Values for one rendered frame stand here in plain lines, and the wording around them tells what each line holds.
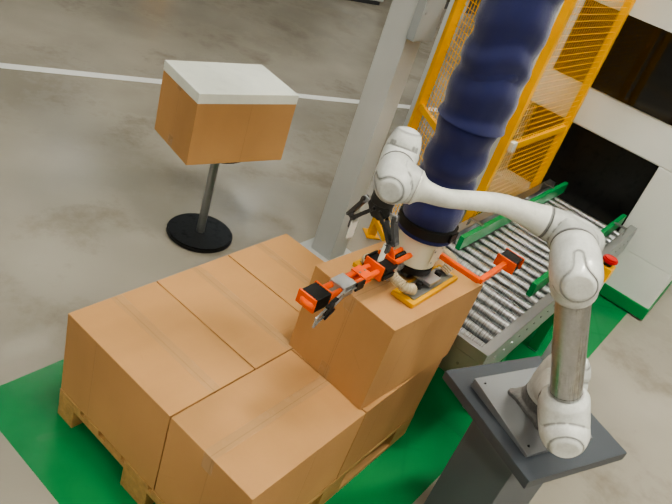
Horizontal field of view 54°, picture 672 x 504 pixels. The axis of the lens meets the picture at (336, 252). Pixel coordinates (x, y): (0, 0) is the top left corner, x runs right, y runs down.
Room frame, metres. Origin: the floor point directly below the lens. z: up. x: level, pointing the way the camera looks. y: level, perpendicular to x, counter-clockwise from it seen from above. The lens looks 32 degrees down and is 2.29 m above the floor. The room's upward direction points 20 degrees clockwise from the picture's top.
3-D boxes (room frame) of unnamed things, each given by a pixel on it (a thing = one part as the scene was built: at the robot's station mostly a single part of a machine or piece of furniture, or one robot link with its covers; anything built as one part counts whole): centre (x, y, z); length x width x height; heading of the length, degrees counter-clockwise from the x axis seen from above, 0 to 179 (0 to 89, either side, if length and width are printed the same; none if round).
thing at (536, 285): (3.71, -1.45, 0.60); 1.60 x 0.11 x 0.09; 151
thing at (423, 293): (2.15, -0.36, 0.97); 0.34 x 0.10 x 0.05; 151
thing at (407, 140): (1.82, -0.08, 1.55); 0.13 x 0.11 x 0.16; 179
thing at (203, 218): (3.37, 0.82, 0.31); 0.40 x 0.40 x 0.62
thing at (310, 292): (1.68, 0.02, 1.07); 0.08 x 0.07 x 0.05; 151
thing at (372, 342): (2.18, -0.28, 0.74); 0.60 x 0.40 x 0.40; 147
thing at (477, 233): (3.97, -0.99, 0.60); 1.60 x 0.11 x 0.09; 151
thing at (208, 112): (3.37, 0.82, 0.82); 0.60 x 0.40 x 0.40; 137
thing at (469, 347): (2.51, -0.47, 0.58); 0.70 x 0.03 x 0.06; 61
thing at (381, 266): (1.98, -0.16, 1.07); 0.10 x 0.08 x 0.06; 61
